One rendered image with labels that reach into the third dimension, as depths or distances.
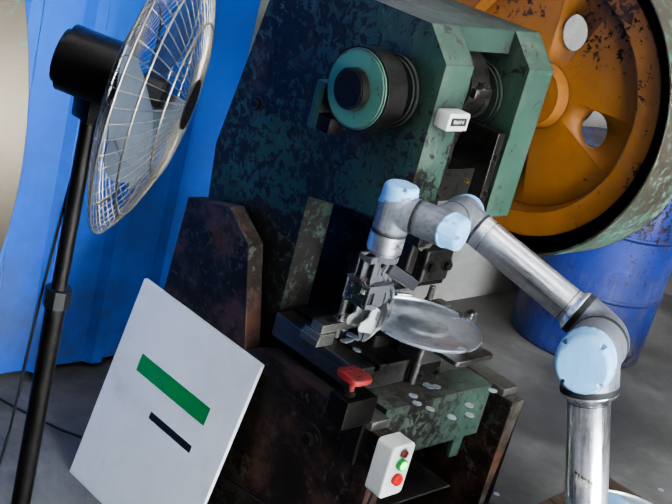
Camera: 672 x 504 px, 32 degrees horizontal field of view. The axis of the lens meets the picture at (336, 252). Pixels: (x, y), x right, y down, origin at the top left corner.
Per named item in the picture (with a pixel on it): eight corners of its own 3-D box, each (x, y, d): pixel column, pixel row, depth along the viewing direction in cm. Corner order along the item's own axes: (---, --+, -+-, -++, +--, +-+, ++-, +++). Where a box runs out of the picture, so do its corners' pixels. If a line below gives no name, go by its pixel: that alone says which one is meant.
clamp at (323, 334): (365, 338, 288) (375, 301, 285) (315, 347, 276) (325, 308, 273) (348, 327, 292) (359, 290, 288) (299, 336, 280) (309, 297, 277)
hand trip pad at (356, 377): (367, 408, 259) (375, 378, 256) (347, 412, 255) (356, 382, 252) (345, 392, 263) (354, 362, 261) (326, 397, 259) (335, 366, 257)
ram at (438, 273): (456, 281, 287) (491, 168, 277) (415, 287, 276) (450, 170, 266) (407, 252, 298) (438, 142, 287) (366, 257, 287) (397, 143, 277)
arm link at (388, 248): (388, 224, 248) (415, 240, 243) (382, 244, 250) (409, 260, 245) (363, 226, 243) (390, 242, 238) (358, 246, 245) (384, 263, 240)
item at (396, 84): (407, 160, 260) (434, 62, 252) (371, 161, 252) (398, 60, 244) (340, 125, 274) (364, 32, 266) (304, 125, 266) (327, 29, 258)
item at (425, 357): (479, 401, 284) (495, 352, 279) (441, 411, 274) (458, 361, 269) (407, 353, 300) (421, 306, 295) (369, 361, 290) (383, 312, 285)
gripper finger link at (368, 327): (346, 343, 250) (357, 305, 247) (366, 340, 254) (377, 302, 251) (356, 350, 248) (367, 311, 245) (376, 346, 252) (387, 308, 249)
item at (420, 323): (426, 361, 266) (427, 358, 266) (342, 305, 284) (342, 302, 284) (505, 345, 286) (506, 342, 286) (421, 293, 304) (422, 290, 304)
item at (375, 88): (547, 140, 295) (571, 73, 289) (363, 143, 249) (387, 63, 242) (496, 113, 306) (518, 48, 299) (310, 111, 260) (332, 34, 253)
